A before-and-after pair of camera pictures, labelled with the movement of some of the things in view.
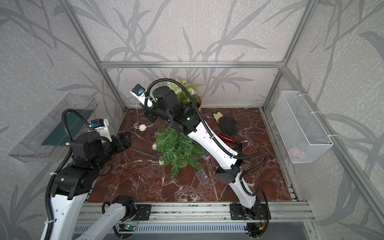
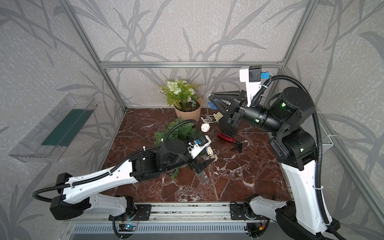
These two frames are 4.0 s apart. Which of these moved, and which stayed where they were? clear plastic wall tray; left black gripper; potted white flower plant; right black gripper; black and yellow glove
Moved: left black gripper; right black gripper
Stayed: black and yellow glove; potted white flower plant; clear plastic wall tray
